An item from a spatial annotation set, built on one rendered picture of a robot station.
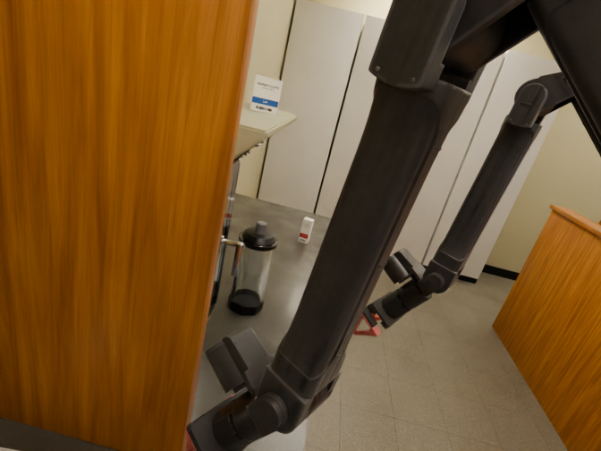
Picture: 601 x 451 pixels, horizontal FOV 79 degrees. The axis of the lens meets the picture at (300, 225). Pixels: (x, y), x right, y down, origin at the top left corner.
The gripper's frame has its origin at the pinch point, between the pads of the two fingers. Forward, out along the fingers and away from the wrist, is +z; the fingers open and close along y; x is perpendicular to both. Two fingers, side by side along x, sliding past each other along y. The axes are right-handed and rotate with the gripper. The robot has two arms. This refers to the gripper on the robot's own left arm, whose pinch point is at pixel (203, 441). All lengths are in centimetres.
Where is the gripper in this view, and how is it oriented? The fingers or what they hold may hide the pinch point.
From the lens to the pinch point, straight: 66.2
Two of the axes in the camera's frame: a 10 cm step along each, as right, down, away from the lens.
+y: -6.2, 1.5, -7.7
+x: 5.3, 8.0, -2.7
